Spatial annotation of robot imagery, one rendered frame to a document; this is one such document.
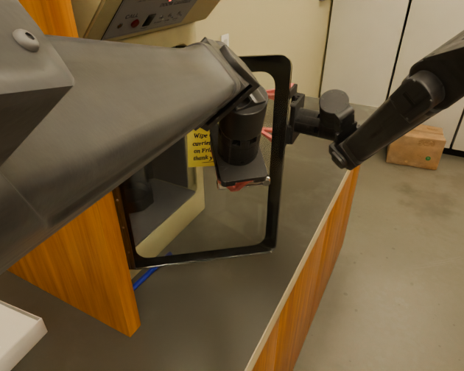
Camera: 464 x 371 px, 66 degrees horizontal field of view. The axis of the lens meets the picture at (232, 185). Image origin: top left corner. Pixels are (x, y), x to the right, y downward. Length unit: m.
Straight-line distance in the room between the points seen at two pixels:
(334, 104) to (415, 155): 2.67
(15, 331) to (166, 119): 0.63
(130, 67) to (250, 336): 0.59
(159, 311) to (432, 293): 1.76
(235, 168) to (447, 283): 1.97
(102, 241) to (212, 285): 0.29
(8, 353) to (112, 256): 0.25
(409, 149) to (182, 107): 3.21
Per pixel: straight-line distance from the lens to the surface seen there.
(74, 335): 0.75
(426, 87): 0.41
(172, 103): 0.17
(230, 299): 0.74
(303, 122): 0.81
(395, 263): 2.35
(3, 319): 0.78
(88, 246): 0.60
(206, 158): 0.60
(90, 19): 0.51
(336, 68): 3.63
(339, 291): 2.08
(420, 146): 3.35
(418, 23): 3.48
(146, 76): 0.17
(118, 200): 0.64
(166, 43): 0.72
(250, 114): 0.41
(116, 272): 0.60
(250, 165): 0.49
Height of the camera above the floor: 1.51
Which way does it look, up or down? 32 degrees down
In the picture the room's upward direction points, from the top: straight up
